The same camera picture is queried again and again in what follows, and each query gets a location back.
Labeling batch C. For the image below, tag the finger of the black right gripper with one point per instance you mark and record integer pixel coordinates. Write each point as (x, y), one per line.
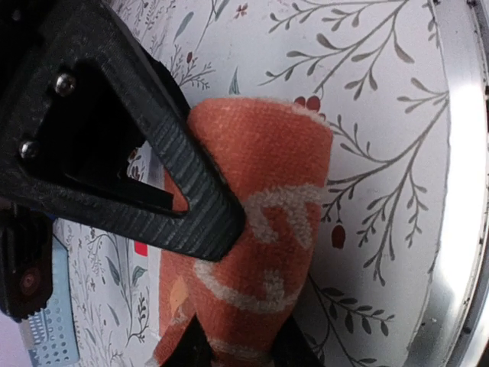
(94, 130)

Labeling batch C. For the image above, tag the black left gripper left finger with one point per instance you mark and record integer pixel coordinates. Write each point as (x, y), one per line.
(193, 349)

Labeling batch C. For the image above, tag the orange bunny pattern towel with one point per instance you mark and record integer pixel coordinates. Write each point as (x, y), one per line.
(275, 157)

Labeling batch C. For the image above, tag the light blue plastic basket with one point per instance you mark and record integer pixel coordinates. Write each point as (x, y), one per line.
(49, 334)

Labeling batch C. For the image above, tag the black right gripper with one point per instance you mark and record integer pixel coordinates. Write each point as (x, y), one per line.
(26, 261)

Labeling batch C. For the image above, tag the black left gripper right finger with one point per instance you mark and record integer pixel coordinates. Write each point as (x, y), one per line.
(290, 348)

